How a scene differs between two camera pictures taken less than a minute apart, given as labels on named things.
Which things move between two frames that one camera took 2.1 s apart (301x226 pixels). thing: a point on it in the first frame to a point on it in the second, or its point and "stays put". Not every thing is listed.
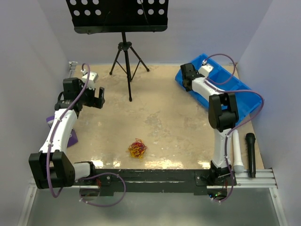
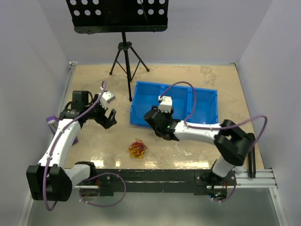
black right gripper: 197,72 to 170,115
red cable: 137,148 stays put
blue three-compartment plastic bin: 225,79 to 189,104
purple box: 73,140 stays put
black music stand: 93,17 stays put
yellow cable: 136,152 stays put
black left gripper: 95,101 to 106,122
